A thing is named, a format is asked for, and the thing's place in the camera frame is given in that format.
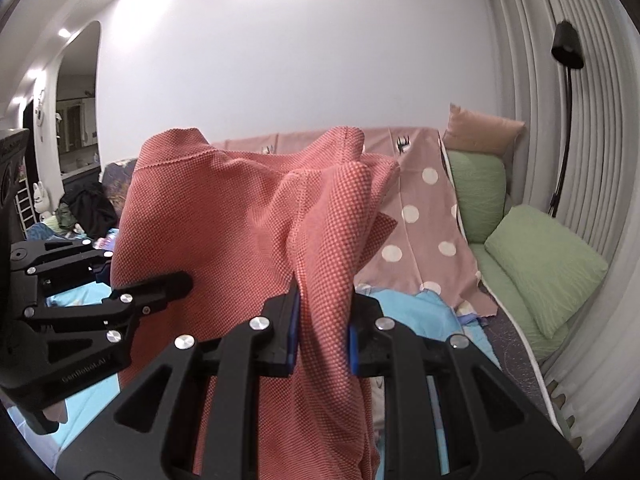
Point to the coral knit sweater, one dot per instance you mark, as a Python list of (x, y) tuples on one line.
[(225, 220)]

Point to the light green flat cushion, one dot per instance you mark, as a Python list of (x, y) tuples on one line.
[(505, 285)]

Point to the small green pillow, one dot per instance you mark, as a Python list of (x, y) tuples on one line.
[(475, 190)]

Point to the grey sofa bed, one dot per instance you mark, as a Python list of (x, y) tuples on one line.
[(510, 345)]

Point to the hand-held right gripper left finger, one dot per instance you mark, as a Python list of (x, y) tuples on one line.
[(292, 330)]

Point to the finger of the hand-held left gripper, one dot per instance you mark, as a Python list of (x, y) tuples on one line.
[(160, 290), (65, 260)]

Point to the white ladder shelf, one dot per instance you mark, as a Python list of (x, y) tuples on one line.
[(25, 205)]

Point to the ceiling spotlight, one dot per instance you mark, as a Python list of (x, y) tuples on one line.
[(32, 74), (18, 100), (64, 32)]

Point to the dark clothes pile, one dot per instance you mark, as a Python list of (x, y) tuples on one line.
[(90, 210)]

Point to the white curtain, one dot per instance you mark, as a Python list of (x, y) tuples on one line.
[(615, 160)]

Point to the white rabbit toy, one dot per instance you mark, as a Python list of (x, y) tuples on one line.
[(42, 200)]

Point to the light blue bed sheet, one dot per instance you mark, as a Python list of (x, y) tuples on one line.
[(425, 310)]

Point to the tan pillow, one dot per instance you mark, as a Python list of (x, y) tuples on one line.
[(480, 132)]

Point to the black floor lamp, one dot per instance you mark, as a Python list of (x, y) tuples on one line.
[(567, 45)]

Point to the large green pillow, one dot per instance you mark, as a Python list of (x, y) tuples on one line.
[(545, 265)]

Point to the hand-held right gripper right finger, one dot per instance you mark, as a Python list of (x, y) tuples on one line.
[(354, 355)]

